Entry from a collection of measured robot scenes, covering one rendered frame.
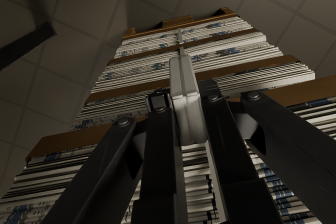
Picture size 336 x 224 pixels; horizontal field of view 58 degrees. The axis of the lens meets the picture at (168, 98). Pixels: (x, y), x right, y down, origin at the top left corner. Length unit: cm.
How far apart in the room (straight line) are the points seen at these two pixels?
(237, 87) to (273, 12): 77
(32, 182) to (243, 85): 32
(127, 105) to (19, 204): 26
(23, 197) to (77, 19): 97
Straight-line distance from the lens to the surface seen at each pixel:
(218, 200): 21
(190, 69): 18
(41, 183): 29
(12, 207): 29
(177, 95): 15
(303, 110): 30
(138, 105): 48
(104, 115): 48
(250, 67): 55
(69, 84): 128
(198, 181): 24
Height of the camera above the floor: 113
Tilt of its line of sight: 66 degrees down
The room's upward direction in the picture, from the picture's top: 179 degrees clockwise
